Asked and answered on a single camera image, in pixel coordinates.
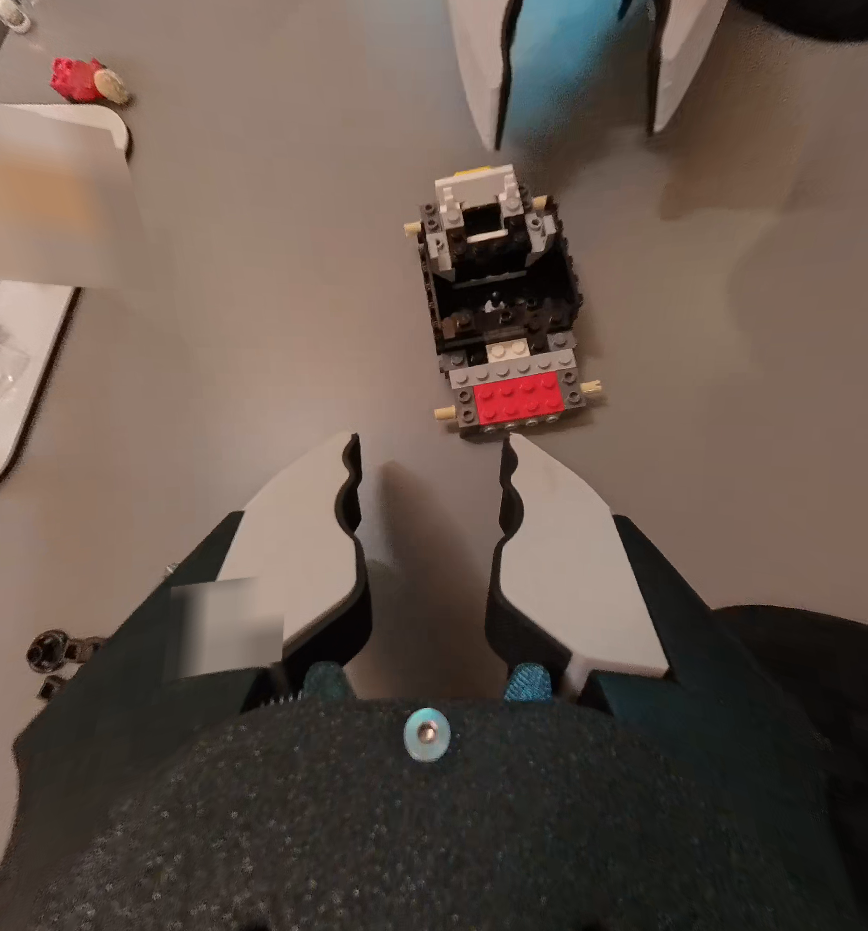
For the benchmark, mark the black round connector piece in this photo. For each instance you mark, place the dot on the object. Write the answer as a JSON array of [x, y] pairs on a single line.
[[52, 649]]

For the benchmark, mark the grey desk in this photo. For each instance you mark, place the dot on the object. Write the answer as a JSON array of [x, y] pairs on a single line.
[[732, 364]]

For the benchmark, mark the white rounded tray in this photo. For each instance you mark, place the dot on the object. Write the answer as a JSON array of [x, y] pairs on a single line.
[[12, 436]]

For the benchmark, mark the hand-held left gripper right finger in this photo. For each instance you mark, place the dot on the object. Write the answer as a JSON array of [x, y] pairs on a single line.
[[579, 574]]

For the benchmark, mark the red toy brick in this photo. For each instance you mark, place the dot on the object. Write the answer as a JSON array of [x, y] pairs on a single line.
[[74, 80]]

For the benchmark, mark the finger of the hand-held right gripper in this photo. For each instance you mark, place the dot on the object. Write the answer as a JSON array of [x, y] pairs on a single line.
[[685, 51], [481, 58]]

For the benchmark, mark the tan round toy piece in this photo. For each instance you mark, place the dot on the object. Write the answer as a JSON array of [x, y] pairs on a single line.
[[112, 87]]

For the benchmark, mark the black quilted pad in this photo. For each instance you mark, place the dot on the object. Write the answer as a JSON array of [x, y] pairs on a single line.
[[827, 18]]

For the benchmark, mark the person's dark trousers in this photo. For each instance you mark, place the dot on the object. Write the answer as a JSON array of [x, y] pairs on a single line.
[[841, 691]]

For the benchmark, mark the toy brick car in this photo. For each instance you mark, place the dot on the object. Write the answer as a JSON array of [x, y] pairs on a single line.
[[518, 404]]

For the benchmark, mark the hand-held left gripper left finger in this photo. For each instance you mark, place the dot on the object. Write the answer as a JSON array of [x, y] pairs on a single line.
[[296, 531]]

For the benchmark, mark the small black square piece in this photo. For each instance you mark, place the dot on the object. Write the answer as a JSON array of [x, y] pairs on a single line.
[[52, 688]]

